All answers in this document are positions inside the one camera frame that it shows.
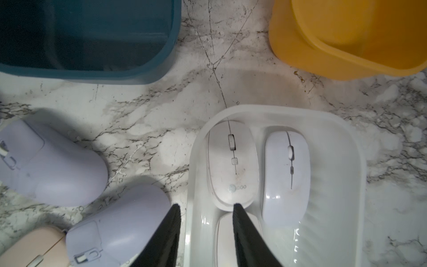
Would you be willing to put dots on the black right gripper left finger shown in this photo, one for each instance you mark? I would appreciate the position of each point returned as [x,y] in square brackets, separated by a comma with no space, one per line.
[162,249]

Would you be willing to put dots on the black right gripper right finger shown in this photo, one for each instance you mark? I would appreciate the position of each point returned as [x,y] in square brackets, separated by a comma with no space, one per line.
[251,250]

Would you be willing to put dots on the white mouse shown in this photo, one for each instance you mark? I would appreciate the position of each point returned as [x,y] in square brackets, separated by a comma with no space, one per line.
[287,178]
[224,248]
[232,165]

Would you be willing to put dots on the purple mouse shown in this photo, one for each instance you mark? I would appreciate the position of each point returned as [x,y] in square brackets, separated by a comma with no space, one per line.
[115,235]
[42,165]

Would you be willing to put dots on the white storage box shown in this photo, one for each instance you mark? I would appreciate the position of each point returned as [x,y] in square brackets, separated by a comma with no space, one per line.
[331,231]

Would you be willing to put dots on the teal storage box right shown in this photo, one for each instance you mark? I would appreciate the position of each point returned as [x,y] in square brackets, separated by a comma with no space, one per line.
[101,42]

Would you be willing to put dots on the yellow storage box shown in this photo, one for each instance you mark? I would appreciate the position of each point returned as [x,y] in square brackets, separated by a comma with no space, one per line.
[347,40]

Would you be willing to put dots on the peach pink mouse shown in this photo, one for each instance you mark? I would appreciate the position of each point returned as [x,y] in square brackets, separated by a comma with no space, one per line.
[43,247]

